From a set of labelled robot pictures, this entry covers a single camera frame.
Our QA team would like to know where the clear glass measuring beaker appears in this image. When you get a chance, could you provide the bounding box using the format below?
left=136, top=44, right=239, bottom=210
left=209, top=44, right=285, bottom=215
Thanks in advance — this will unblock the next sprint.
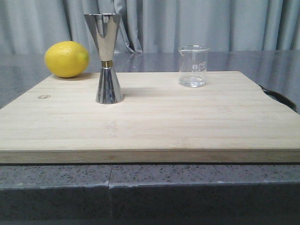
left=179, top=45, right=210, bottom=88

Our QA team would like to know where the silver double-cone steel jigger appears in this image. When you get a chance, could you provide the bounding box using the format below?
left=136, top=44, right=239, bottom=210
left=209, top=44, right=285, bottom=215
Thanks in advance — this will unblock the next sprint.
left=84, top=14, right=124, bottom=104

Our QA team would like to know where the light wooden cutting board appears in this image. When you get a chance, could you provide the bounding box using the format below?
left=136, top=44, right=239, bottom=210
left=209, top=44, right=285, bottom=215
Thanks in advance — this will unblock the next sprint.
left=0, top=71, right=300, bottom=164

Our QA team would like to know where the yellow lemon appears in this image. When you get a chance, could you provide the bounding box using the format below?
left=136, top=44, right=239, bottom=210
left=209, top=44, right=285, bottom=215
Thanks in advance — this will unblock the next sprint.
left=44, top=41, right=90, bottom=78

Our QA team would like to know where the grey curtain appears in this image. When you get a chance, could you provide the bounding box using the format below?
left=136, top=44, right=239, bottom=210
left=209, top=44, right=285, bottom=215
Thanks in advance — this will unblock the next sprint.
left=0, top=0, right=300, bottom=54

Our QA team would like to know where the black board handle strap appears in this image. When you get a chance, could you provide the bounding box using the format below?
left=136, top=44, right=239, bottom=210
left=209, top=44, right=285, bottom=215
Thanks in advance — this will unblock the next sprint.
left=260, top=84, right=300, bottom=112

